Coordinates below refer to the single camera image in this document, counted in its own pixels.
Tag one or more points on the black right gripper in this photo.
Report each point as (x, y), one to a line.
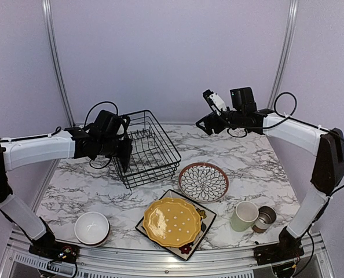
(208, 119)

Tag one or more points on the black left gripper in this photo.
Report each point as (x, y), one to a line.
(127, 150)

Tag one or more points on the black square floral plate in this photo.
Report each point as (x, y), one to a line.
(125, 153)

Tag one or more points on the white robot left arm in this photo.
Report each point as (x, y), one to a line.
(70, 143)

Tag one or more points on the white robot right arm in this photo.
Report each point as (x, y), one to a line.
(326, 145)

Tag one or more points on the round brown rim floral plate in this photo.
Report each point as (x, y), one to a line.
(203, 182)

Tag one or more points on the white ceramic bowl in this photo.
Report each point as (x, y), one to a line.
(92, 228)

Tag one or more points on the light green mug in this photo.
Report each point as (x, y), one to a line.
(244, 216)

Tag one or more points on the yellow polka dot plate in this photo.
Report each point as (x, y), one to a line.
(172, 222)

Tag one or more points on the brown grey metal-lined cup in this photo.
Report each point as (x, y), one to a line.
(266, 217)

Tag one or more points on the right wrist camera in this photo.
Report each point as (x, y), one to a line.
(215, 102)

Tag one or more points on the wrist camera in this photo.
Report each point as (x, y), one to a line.
(215, 102)
(110, 125)

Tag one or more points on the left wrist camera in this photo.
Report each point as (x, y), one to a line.
(110, 125)

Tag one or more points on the black wire dish rack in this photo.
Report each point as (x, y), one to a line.
(153, 157)

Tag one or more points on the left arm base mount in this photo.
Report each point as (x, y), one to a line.
(48, 247)

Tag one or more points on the aluminium frame rail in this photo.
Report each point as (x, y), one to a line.
(120, 262)

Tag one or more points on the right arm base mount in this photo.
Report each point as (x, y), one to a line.
(288, 247)

